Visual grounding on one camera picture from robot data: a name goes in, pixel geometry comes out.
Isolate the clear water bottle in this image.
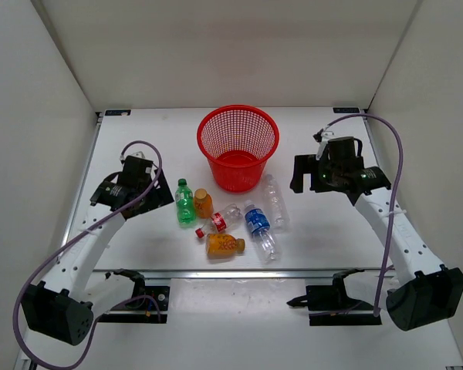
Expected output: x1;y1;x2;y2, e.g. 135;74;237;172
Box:
262;174;289;231

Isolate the aluminium table edge rail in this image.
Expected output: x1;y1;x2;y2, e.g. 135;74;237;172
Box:
92;268;397;280

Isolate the right dark corner sticker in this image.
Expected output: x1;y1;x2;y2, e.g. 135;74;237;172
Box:
333;107;360;115

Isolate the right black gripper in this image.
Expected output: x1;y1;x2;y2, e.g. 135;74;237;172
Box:
292;154;343;193

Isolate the blue-label water bottle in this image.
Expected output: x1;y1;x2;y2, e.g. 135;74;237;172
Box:
244;200;280;264

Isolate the clear red-label cola bottle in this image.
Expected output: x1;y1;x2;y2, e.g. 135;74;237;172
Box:
195;203;242;239

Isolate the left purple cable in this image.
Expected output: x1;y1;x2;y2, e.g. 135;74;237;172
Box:
13;140;164;369

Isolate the orange juice bottle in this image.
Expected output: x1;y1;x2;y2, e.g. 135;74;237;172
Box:
205;234;245;258
193;188;214;219

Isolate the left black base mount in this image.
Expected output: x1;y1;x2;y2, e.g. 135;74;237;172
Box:
99;269;171;324

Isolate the green soda bottle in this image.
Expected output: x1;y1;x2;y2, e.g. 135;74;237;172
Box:
175;178;197;227

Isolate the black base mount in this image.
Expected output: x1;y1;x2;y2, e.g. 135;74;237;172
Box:
286;268;382;327
99;269;171;324

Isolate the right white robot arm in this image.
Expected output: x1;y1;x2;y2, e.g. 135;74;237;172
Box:
287;134;463;331

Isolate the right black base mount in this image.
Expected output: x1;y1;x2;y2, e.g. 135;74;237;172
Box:
286;268;382;327

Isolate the dark corner sticker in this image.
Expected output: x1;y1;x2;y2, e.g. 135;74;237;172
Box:
333;107;360;115
104;109;131;116

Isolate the purple cable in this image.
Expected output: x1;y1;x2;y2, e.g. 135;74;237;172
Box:
323;113;404;318
13;140;164;369

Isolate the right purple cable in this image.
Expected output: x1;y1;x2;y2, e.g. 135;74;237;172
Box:
323;113;404;318

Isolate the left dark corner sticker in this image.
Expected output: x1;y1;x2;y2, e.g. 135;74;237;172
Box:
104;109;131;116

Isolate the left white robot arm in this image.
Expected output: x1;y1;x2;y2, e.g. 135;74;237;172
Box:
21;152;174;346

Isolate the red plastic mesh basket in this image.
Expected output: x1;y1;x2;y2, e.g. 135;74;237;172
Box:
197;105;280;193

